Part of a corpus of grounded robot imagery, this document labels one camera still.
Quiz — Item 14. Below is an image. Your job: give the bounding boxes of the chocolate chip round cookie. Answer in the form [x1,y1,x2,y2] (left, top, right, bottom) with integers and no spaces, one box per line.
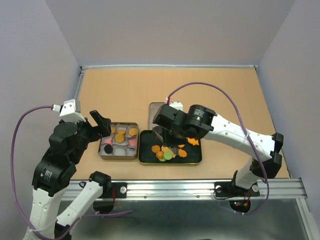
[151,145,161,153]

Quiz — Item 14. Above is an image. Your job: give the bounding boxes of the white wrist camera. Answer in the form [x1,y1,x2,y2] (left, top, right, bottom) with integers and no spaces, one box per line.
[52,99,86,123]
[165,98,183,111]

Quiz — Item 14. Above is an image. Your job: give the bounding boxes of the brown tin lid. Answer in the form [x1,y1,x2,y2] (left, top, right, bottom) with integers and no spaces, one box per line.
[148,102,164,130]

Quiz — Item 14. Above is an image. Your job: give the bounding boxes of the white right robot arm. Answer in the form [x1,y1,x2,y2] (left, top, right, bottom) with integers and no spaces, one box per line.
[152,104,284,195]

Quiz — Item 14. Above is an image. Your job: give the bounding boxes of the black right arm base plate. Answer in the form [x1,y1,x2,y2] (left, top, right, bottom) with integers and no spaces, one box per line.
[214,180,260,199]

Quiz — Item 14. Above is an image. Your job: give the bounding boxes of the dotted round yellow cookie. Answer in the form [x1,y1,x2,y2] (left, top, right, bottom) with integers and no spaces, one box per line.
[128,127,138,136]

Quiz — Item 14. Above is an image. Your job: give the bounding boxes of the aluminium front rail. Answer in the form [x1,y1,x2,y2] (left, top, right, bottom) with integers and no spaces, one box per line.
[41,177,308,201]

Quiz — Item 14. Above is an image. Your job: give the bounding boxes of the plain round cookie on tray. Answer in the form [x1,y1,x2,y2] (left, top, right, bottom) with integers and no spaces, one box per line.
[161,146,170,152]

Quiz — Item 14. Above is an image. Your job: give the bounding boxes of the orange fish cookie on tray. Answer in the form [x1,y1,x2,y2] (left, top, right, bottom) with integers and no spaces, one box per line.
[178,148,188,158]

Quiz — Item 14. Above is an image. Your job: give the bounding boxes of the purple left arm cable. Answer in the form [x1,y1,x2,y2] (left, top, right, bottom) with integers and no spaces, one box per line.
[9,104,133,240]

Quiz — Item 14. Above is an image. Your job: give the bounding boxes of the silver metal tongs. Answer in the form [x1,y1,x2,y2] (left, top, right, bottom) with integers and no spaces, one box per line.
[152,126,186,155]

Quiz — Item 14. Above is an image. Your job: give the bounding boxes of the swirl flower cookie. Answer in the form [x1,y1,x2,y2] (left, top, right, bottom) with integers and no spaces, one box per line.
[155,151,164,160]

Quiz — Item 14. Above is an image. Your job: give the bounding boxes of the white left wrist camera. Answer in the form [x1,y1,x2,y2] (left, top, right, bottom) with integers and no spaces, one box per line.
[52,99,86,123]

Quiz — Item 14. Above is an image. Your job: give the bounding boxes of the black gold-rimmed tray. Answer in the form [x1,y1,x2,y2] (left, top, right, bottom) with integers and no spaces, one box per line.
[138,130,202,165]

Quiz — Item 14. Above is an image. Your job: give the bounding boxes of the brown cookie tin box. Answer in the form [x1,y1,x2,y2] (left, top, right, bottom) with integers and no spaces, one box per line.
[98,122,140,160]

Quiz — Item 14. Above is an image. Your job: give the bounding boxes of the large fish-shaped cookie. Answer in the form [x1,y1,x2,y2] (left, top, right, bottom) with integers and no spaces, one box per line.
[186,137,200,146]

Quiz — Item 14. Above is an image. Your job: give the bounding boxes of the black round sandwich cookie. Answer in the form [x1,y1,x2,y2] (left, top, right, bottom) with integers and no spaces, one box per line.
[103,144,113,155]

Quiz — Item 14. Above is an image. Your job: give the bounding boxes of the green round cookie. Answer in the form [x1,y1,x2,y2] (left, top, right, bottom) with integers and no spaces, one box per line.
[163,151,173,161]

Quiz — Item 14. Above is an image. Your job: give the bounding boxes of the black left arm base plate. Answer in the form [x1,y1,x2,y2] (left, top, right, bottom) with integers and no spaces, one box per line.
[100,181,128,199]

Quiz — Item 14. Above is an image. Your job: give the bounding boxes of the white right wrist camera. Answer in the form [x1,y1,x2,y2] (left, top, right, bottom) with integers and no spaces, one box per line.
[165,98,183,111]

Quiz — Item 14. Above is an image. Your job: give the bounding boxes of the pink round cookie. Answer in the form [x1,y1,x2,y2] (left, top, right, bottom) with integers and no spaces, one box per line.
[128,138,137,148]
[104,138,113,145]

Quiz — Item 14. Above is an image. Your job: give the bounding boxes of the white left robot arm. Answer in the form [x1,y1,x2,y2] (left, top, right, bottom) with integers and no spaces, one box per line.
[24,110,112,240]

